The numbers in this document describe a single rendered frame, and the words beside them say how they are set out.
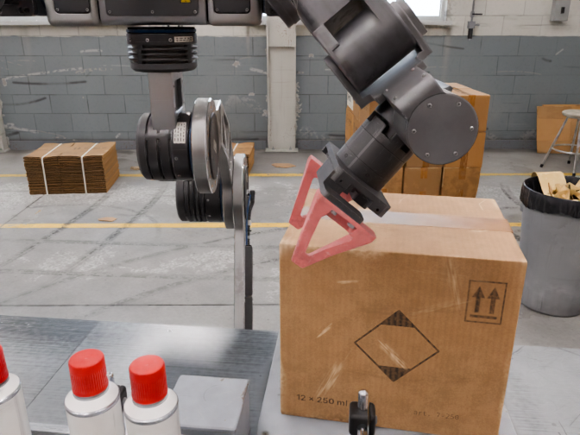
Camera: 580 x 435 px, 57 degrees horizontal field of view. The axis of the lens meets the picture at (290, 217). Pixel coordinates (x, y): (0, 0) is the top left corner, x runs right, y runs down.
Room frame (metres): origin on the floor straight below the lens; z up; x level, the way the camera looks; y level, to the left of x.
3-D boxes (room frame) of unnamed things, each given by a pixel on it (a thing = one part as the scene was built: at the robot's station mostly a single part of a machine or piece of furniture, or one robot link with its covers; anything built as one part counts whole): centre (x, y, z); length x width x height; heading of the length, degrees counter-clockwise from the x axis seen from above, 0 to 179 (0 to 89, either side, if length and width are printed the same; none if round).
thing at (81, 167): (4.55, 1.88, 0.16); 0.65 x 0.54 x 0.32; 95
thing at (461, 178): (4.23, -0.92, 0.45); 1.20 x 0.84 x 0.89; 2
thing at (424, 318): (0.72, -0.16, 0.99); 0.30 x 0.24 x 0.27; 79
